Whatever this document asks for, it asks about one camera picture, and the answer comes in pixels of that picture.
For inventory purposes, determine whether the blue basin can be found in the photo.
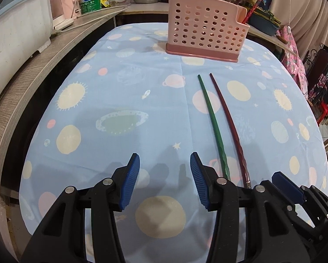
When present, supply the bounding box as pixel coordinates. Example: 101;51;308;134
247;8;281;36

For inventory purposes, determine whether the green label white jar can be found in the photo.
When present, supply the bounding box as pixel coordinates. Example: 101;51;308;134
80;0;101;14

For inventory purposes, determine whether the white power strip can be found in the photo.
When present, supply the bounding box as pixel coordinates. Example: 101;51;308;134
53;19;76;31

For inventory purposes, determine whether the red plastic stool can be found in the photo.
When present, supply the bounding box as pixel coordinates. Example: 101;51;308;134
316;101;328;126

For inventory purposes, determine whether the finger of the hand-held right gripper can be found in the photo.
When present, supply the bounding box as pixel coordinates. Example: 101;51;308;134
301;186;328;217
272;171;304;205

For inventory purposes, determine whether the black metal chair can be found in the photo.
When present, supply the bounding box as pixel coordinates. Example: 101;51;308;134
306;44;328;89

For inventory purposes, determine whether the pink perforated utensil basket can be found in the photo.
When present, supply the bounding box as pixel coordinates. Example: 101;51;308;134
165;0;250;63

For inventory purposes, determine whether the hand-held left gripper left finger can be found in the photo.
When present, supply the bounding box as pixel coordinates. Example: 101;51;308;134
21;153;140;263

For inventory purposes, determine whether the green chopstick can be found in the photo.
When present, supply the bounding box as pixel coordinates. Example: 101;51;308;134
197;74;231;183

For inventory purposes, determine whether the beige curtain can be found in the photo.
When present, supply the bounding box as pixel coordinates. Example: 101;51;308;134
271;0;328;50

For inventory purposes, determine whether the pink floral cloth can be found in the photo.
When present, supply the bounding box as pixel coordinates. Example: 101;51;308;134
278;26;308;94

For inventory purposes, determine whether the white plastic tub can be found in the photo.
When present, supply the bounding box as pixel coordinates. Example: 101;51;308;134
0;0;54;110

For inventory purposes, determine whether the bright red chopstick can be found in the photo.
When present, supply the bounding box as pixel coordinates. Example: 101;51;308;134
242;0;264;24

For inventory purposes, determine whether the blue planet print tablecloth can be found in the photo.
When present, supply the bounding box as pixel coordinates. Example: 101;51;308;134
19;22;328;263

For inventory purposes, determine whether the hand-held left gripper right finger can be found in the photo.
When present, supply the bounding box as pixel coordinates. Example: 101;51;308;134
190;152;311;263

